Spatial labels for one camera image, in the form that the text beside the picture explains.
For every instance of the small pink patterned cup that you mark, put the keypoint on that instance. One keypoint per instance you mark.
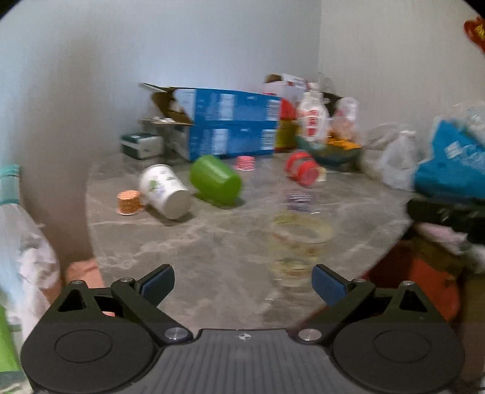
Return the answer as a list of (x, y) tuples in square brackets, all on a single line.
[(244, 163)]

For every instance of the clear plastic snack bag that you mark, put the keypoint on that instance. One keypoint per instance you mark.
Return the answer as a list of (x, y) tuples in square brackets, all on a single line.
[(345, 117)]

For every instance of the blue plastic bag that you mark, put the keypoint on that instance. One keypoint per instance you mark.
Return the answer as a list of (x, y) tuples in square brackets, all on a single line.
[(451, 159)]

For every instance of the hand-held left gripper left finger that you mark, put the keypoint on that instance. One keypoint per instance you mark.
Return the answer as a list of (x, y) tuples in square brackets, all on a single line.
[(157, 285)]

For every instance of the white red cardboard box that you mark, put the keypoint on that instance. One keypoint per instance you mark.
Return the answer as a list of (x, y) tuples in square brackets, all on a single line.
[(284, 86)]

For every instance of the white plastic bag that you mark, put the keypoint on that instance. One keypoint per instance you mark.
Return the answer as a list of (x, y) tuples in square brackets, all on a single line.
[(398, 159)]

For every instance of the red hanging decoration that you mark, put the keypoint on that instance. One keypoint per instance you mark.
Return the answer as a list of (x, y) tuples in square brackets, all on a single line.
[(475, 32)]

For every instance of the black bag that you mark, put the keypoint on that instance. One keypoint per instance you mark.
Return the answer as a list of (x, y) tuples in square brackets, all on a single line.
[(447, 216)]

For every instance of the clear bottle teal cap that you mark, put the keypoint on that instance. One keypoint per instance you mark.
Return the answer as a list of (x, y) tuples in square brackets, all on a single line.
[(22, 242)]

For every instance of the blue cardboard box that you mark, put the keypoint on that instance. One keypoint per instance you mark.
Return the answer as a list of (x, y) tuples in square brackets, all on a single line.
[(227, 125)]

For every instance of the green bowl with snacks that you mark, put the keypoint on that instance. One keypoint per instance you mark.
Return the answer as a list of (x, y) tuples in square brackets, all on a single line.
[(329, 150)]

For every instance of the white bottle red label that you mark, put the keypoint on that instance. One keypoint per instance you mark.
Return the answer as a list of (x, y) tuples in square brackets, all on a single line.
[(312, 118)]

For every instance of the small white green box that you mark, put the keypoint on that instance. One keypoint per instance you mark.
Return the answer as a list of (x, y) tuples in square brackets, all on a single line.
[(140, 144)]

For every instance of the green plastic cup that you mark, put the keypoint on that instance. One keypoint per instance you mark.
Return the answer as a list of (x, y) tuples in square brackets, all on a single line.
[(216, 181)]

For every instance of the clear plastic cup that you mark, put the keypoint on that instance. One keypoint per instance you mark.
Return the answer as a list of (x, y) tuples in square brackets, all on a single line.
[(299, 242)]

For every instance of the yellow bottle red cap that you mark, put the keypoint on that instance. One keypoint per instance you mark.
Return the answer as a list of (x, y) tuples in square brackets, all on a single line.
[(287, 127)]

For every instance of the white printed paper cup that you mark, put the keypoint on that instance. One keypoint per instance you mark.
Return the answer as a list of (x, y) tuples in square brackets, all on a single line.
[(163, 187)]

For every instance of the small orange patterned cup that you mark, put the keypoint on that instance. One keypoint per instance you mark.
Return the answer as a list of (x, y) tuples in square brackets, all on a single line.
[(129, 202)]

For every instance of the red plastic cup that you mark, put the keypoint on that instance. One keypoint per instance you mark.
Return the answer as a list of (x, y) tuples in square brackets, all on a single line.
[(302, 168)]

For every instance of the green packet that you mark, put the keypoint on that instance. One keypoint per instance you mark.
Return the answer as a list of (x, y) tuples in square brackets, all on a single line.
[(7, 341)]

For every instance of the pink cloth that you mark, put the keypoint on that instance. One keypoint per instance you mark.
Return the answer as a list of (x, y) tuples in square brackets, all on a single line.
[(85, 273)]

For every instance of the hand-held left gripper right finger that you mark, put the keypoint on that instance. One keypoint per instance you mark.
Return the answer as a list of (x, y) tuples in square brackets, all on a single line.
[(327, 285)]

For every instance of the small purple striped cup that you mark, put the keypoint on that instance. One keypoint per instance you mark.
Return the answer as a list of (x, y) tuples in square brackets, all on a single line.
[(298, 200)]

